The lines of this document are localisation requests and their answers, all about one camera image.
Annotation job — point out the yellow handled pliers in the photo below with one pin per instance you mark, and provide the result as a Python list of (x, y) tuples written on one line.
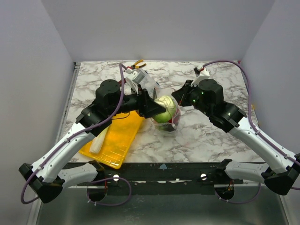
[(138, 64)]

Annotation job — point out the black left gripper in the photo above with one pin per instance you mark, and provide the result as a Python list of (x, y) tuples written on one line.
[(146, 106)]

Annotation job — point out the clear pink dotted zip bag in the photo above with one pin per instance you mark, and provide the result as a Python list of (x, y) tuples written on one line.
[(161, 92)]

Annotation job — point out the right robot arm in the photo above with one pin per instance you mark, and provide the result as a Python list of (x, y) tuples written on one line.
[(281, 167)]

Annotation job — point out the purple eggplant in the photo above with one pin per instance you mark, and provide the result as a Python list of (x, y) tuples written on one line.
[(168, 127)]

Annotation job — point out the red tomato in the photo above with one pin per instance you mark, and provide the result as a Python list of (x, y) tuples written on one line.
[(176, 118)]

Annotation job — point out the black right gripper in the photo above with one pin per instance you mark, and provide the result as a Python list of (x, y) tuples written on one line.
[(185, 94)]

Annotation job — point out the yellow plastic tray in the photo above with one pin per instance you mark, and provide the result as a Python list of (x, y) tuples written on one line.
[(118, 139)]

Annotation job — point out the black metal base rail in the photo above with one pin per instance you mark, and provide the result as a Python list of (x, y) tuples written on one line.
[(161, 179)]

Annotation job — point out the white leek stalk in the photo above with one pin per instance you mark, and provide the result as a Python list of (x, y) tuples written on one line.
[(97, 142)]

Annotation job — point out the green cabbage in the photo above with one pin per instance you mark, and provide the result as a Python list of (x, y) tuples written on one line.
[(170, 109)]

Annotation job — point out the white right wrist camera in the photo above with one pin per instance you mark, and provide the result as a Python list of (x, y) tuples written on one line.
[(201, 74)]

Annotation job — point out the clear plastic screw box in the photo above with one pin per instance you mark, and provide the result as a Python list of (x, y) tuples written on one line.
[(148, 83)]

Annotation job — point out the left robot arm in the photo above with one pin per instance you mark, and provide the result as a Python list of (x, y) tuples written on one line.
[(47, 176)]

